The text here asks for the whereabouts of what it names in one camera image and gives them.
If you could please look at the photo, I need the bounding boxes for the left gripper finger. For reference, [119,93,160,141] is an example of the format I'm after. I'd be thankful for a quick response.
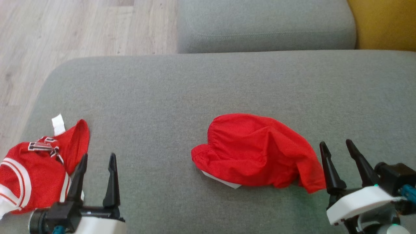
[103,153,121,209]
[67,153,88,203]

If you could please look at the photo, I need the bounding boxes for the grey sofa side cushion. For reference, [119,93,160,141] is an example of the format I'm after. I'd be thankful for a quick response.
[176,0,357,54]

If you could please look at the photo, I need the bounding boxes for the red jersey with white stripes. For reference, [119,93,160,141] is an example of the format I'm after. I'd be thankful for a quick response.
[0,114,90,219]

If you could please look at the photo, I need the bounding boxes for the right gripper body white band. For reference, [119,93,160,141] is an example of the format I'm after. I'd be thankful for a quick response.
[326,185,407,234]

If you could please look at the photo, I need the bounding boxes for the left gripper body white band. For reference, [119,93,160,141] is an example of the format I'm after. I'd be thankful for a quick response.
[76,206,127,234]

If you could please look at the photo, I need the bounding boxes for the red shorts with white lining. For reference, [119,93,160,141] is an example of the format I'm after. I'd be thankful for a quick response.
[191,113,326,194]

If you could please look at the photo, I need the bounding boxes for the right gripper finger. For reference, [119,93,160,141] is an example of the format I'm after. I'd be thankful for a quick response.
[319,141,347,195]
[346,139,381,188]

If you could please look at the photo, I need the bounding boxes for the grey sofa seat cushion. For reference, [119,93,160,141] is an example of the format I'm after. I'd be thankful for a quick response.
[0,50,416,234]

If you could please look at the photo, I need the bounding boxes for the teal right cable connector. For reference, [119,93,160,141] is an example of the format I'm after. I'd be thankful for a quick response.
[400,185,416,203]

